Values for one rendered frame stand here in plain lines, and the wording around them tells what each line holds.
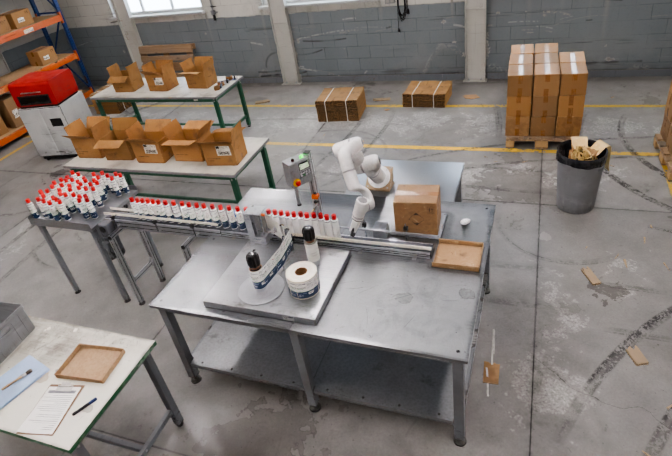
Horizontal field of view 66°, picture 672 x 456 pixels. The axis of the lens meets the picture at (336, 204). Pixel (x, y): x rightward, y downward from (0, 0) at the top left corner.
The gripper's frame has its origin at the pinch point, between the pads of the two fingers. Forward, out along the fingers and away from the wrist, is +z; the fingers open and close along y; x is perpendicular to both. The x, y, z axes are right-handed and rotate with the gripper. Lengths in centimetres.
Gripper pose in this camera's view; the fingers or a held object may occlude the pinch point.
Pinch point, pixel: (353, 233)
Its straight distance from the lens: 363.8
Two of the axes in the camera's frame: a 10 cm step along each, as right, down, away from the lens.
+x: 9.2, 3.6, -1.5
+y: -3.4, 5.6, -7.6
